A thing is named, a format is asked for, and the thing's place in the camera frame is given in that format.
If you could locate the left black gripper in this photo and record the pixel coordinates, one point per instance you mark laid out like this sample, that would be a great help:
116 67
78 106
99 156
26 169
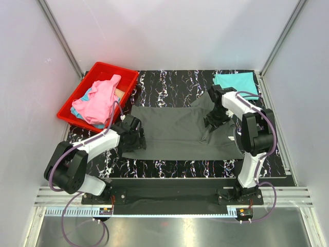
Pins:
140 143

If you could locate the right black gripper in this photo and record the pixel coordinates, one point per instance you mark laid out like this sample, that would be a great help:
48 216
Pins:
208 119

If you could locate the dark grey t-shirt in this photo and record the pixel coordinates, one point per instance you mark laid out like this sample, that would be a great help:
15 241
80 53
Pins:
179 134

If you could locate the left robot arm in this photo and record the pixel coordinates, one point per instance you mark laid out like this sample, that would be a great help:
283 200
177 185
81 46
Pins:
66 170

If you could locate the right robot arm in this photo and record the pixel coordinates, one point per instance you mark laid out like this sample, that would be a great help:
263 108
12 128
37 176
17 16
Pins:
258 137

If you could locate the folded teal t-shirt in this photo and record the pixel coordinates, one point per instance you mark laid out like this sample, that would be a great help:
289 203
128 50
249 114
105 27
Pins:
239 81

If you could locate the pink t-shirt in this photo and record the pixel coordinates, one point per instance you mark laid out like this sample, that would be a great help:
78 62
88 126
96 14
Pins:
101 99

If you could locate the red plastic bin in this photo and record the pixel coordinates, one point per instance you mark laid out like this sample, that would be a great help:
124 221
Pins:
100 71

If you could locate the right aluminium frame post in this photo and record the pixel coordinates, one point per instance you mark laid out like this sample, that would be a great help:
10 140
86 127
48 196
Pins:
283 35

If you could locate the aluminium frame post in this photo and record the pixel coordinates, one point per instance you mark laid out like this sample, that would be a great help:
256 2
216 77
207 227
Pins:
283 35
48 14

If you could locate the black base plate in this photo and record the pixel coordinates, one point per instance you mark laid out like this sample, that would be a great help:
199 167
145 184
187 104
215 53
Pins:
168 197

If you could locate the aluminium cross rail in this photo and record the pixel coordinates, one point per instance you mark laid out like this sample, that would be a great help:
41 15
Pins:
287 218

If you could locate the left aluminium frame post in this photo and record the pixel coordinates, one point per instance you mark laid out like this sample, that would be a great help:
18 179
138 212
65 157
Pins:
48 14

